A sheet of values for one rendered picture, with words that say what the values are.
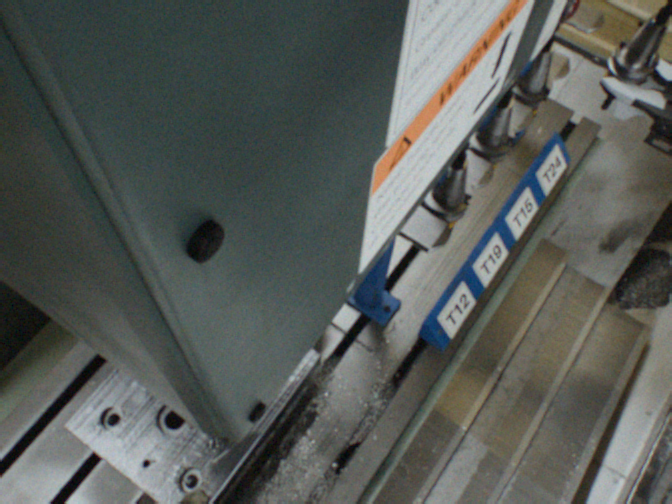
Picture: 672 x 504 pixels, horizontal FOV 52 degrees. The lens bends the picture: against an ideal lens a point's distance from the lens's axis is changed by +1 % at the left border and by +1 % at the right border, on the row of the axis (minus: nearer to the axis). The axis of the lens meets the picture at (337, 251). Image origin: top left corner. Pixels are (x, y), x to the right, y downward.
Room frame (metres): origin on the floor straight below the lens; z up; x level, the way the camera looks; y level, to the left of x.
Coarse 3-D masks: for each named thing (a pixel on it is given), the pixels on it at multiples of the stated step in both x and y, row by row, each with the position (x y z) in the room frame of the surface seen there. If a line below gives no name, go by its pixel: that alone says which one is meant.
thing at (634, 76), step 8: (624, 40) 0.73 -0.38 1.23; (616, 56) 0.70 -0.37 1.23; (656, 56) 0.70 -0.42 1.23; (608, 64) 0.70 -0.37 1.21; (616, 64) 0.69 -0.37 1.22; (624, 64) 0.68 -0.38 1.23; (656, 64) 0.69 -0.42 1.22; (616, 72) 0.69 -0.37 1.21; (624, 72) 0.68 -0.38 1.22; (632, 72) 0.67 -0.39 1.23; (640, 72) 0.67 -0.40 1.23; (648, 72) 0.67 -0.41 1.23; (624, 80) 0.67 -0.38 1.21; (632, 80) 0.67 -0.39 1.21; (640, 80) 0.67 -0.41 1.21
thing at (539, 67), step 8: (552, 48) 0.64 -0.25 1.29; (536, 56) 0.64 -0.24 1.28; (544, 56) 0.63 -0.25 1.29; (552, 56) 0.64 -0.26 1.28; (528, 64) 0.64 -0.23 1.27; (536, 64) 0.63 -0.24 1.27; (544, 64) 0.63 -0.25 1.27; (528, 72) 0.63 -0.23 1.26; (536, 72) 0.63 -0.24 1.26; (544, 72) 0.63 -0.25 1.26; (520, 80) 0.63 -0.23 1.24; (528, 80) 0.63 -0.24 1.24; (536, 80) 0.63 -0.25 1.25; (544, 80) 0.63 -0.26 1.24; (520, 88) 0.63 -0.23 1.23; (528, 88) 0.63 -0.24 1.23; (536, 88) 0.63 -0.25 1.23; (544, 88) 0.63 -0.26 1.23
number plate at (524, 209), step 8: (528, 192) 0.64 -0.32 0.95; (520, 200) 0.62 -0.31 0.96; (528, 200) 0.63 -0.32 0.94; (512, 208) 0.60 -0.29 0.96; (520, 208) 0.61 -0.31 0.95; (528, 208) 0.62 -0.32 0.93; (536, 208) 0.63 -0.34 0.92; (512, 216) 0.59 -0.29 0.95; (520, 216) 0.60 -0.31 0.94; (528, 216) 0.61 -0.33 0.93; (512, 224) 0.58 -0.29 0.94; (520, 224) 0.59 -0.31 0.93; (512, 232) 0.57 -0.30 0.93; (520, 232) 0.58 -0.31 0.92
